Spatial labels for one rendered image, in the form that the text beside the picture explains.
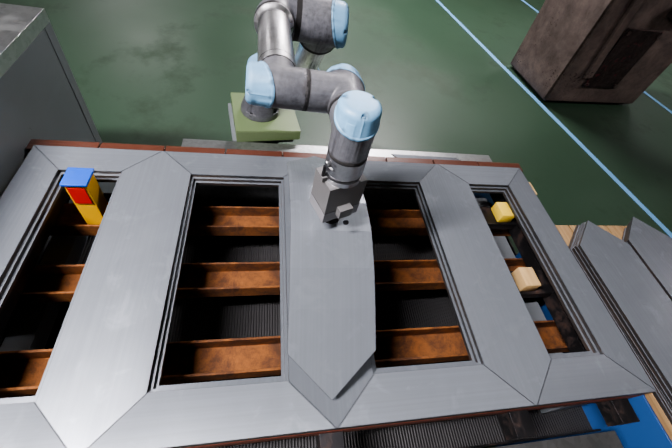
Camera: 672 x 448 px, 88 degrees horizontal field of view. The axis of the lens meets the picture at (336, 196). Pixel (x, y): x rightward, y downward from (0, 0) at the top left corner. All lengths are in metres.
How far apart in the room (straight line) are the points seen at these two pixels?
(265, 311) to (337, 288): 0.46
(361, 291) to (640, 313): 0.83
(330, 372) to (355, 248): 0.25
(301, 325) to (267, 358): 0.26
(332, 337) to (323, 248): 0.18
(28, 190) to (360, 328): 0.89
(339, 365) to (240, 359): 0.31
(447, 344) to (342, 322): 0.44
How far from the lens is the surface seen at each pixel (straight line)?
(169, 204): 1.03
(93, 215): 1.18
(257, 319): 1.16
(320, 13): 0.99
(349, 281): 0.75
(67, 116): 1.53
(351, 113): 0.55
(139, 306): 0.89
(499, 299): 1.05
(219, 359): 0.99
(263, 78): 0.63
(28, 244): 1.09
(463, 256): 1.07
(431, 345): 1.09
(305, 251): 0.74
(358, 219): 0.79
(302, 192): 0.83
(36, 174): 1.21
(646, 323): 1.31
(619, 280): 1.34
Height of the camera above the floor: 1.63
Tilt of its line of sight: 49 degrees down
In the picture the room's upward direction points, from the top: 15 degrees clockwise
